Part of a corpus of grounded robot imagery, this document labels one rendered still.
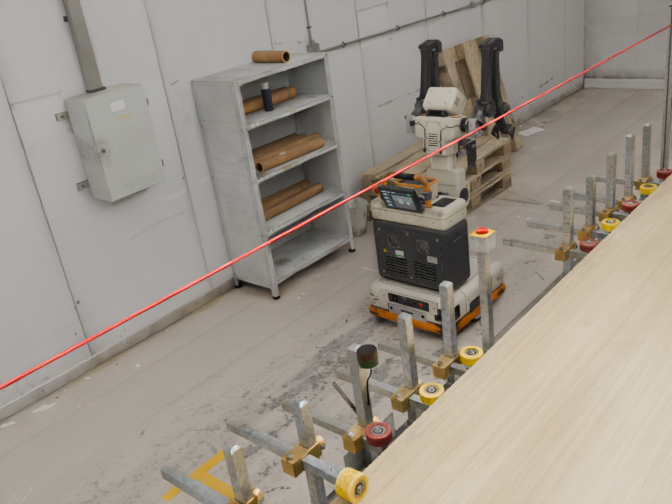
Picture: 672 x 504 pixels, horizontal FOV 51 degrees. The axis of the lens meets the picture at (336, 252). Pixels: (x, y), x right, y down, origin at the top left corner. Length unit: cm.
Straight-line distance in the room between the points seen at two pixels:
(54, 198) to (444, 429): 291
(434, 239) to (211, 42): 207
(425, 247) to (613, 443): 221
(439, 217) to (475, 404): 186
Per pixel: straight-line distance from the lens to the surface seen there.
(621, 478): 205
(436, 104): 424
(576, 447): 212
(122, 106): 431
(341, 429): 229
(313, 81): 528
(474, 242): 262
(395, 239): 421
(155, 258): 483
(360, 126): 615
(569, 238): 334
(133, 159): 436
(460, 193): 435
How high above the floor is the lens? 227
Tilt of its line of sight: 24 degrees down
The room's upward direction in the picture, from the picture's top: 9 degrees counter-clockwise
